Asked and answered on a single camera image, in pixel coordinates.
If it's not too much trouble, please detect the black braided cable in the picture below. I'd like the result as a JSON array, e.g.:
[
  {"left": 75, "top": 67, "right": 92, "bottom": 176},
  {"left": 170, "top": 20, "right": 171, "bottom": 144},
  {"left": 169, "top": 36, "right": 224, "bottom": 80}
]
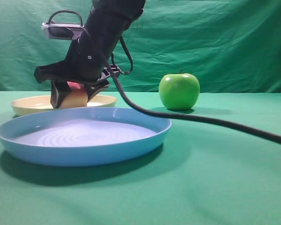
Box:
[{"left": 46, "top": 10, "right": 281, "bottom": 148}]

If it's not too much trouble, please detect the blue plastic plate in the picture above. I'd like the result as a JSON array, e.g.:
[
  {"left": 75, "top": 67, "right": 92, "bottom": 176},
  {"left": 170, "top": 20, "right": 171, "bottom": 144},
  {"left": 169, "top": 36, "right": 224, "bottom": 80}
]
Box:
[{"left": 0, "top": 107, "right": 172, "bottom": 167}]

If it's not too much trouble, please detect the yellow plastic plate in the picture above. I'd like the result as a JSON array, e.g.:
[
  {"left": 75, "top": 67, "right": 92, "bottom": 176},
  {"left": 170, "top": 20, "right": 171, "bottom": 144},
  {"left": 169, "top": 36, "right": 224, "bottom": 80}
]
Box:
[{"left": 10, "top": 95, "right": 117, "bottom": 116}]

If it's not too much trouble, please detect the green apple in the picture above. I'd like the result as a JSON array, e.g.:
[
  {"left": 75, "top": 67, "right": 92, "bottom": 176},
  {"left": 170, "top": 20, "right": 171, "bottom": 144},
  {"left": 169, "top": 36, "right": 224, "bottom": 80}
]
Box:
[{"left": 159, "top": 73, "right": 200, "bottom": 111}]

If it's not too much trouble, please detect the green backdrop cloth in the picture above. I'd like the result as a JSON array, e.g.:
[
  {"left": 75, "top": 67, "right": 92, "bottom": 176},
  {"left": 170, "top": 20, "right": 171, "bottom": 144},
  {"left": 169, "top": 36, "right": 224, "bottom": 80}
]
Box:
[{"left": 0, "top": 0, "right": 281, "bottom": 92}]

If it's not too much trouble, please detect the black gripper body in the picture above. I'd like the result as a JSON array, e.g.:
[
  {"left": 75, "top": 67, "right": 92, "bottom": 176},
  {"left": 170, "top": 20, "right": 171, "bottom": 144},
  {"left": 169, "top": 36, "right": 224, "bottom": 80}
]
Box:
[{"left": 34, "top": 30, "right": 121, "bottom": 85}]

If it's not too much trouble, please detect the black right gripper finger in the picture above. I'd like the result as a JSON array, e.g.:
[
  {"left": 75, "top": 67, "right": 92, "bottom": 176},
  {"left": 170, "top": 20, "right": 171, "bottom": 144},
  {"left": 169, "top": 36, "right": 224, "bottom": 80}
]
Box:
[
  {"left": 50, "top": 80, "right": 71, "bottom": 109},
  {"left": 84, "top": 81, "right": 110, "bottom": 103}
]

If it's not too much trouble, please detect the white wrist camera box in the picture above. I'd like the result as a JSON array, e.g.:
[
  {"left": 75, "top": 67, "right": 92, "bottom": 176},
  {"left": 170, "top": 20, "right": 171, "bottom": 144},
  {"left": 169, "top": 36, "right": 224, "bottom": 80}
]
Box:
[{"left": 41, "top": 22, "right": 83, "bottom": 41}]

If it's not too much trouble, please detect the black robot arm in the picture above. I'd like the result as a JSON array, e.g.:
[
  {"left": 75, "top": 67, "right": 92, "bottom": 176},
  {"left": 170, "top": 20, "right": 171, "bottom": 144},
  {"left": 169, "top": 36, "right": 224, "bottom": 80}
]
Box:
[{"left": 34, "top": 0, "right": 145, "bottom": 108}]

